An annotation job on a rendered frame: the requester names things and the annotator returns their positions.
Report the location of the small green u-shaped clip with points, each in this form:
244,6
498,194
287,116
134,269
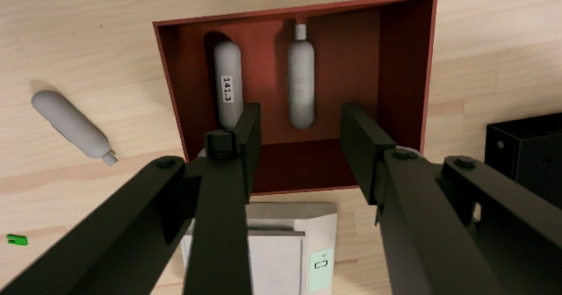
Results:
19,240

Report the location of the white digital scale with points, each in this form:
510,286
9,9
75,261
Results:
298,261

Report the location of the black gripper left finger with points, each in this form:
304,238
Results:
124,245

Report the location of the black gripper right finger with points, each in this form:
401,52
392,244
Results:
427,248

